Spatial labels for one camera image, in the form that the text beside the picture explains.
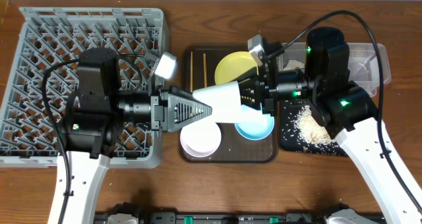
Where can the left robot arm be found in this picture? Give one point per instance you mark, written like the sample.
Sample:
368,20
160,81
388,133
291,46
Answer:
95,114

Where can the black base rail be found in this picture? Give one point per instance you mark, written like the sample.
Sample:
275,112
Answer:
132,213

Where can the black waste tray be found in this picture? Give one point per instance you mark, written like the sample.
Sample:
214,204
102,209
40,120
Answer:
296,131

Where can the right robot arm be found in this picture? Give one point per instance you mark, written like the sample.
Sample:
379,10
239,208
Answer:
343,108

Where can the yellow round plate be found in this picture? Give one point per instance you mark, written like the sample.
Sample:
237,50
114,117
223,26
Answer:
233,66

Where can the pink white bowl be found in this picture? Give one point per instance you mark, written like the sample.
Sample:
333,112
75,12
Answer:
201,139

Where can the white tissue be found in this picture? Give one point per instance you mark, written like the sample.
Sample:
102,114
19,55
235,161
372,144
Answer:
293,64

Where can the dark brown serving tray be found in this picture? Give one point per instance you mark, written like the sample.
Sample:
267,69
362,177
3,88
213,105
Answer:
234,148

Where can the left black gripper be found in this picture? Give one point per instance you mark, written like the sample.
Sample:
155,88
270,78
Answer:
157,111

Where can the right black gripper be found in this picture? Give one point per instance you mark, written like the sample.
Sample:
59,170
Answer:
250,80

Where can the grey plastic dish rack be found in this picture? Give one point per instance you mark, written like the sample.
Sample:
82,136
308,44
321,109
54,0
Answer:
59,35

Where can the white cup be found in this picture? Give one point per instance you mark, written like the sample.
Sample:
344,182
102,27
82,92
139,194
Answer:
225,101

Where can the clear plastic bin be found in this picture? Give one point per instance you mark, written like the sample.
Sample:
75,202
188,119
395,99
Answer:
362,66

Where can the wooden chopstick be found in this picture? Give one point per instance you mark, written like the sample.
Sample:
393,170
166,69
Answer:
191,72
205,70

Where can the food scraps rice pile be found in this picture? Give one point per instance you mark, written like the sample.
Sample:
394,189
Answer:
310,126

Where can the light blue bowl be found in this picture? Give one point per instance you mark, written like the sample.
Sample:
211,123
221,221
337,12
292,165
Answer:
255,125

